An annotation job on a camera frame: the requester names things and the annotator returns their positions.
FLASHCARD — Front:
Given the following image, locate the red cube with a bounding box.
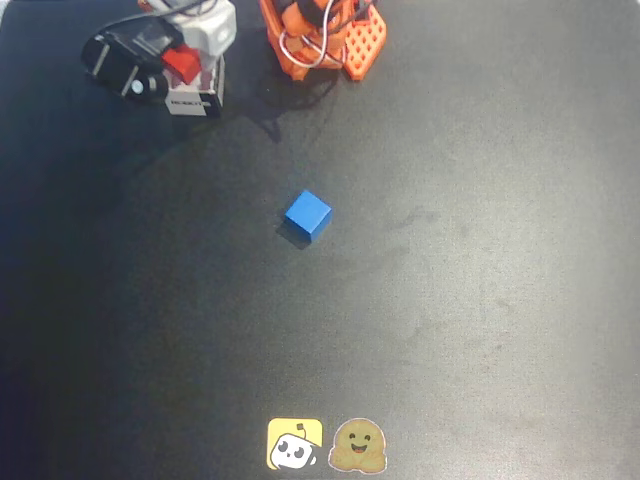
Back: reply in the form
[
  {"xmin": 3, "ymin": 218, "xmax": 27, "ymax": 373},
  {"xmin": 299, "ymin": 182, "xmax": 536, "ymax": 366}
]
[{"xmin": 160, "ymin": 43, "xmax": 202, "ymax": 85}]

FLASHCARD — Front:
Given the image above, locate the white cardboard box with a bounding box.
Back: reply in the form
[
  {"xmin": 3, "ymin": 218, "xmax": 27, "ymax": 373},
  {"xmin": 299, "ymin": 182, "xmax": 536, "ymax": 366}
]
[{"xmin": 164, "ymin": 49, "xmax": 226, "ymax": 119}]

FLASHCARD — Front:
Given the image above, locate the blue cube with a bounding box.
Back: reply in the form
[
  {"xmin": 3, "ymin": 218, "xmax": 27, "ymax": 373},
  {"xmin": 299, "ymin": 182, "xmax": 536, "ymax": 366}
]
[{"xmin": 283, "ymin": 188, "xmax": 334, "ymax": 246}]

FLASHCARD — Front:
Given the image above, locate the black table mat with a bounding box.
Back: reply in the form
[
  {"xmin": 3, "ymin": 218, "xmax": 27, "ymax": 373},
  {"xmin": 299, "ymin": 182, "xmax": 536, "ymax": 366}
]
[{"xmin": 0, "ymin": 0, "xmax": 640, "ymax": 480}]

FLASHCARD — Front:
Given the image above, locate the yellow robot sticker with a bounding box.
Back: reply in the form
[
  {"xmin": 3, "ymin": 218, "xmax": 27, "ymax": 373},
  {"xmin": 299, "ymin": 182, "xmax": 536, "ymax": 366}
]
[{"xmin": 266, "ymin": 417, "xmax": 324, "ymax": 471}]

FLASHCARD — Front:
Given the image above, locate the smiling hugging face sticker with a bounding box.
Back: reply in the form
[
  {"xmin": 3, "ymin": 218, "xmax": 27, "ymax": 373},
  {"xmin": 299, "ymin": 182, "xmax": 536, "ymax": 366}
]
[{"xmin": 327, "ymin": 417, "xmax": 389, "ymax": 474}]

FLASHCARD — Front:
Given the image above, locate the white servo wire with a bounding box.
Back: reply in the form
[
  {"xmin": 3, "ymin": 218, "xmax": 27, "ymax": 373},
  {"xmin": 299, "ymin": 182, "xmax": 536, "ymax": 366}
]
[{"xmin": 278, "ymin": 0, "xmax": 347, "ymax": 69}]

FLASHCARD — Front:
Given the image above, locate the black camera cable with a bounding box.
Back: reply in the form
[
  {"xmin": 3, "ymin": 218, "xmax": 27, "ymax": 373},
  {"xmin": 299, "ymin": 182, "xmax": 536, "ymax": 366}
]
[{"xmin": 93, "ymin": 0, "xmax": 224, "ymax": 39}]

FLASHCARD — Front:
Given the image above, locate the black gripper-mounted camera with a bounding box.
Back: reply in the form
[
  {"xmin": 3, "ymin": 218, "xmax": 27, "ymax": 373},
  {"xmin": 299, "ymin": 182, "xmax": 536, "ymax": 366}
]
[{"xmin": 81, "ymin": 18, "xmax": 182, "ymax": 105}]

